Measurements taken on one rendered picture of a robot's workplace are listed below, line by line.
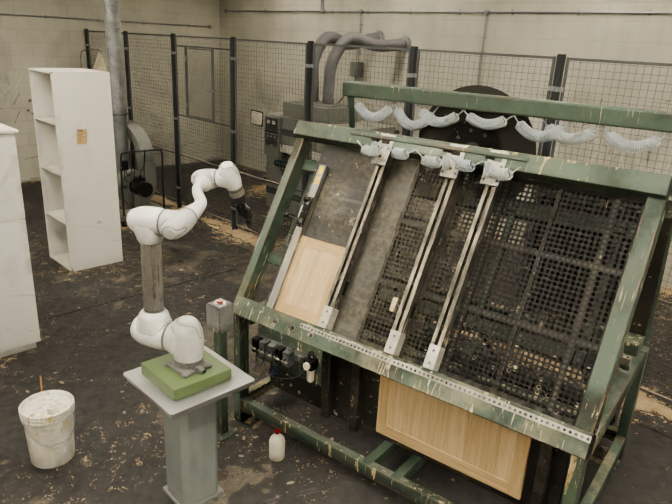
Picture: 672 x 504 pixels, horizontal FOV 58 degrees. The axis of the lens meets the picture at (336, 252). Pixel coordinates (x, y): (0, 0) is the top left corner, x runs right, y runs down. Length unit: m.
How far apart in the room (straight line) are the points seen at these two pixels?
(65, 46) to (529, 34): 7.30
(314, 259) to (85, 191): 3.70
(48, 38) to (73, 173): 4.81
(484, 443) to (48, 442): 2.47
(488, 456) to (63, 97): 5.11
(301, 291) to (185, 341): 0.85
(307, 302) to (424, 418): 0.94
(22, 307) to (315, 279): 2.57
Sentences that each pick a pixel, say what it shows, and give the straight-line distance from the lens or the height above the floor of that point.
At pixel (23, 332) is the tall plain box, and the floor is 0.18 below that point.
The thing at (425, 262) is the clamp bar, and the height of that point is 1.37.
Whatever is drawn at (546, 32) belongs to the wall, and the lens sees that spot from 8.07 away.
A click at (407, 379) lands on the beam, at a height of 0.83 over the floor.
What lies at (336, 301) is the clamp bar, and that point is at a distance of 3.47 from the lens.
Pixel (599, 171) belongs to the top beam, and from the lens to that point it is 3.15.
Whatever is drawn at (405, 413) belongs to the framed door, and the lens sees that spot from 3.62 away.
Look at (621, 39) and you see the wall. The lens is 7.70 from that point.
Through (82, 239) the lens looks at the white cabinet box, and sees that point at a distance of 6.98.
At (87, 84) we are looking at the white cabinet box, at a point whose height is 1.93.
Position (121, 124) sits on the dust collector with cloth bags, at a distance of 8.82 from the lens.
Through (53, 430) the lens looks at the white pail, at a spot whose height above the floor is 0.26.
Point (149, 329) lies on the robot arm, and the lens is 3.25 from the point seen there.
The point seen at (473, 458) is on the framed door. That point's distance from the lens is 3.53.
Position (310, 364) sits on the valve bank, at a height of 0.73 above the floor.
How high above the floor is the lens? 2.46
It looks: 19 degrees down
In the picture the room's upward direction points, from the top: 3 degrees clockwise
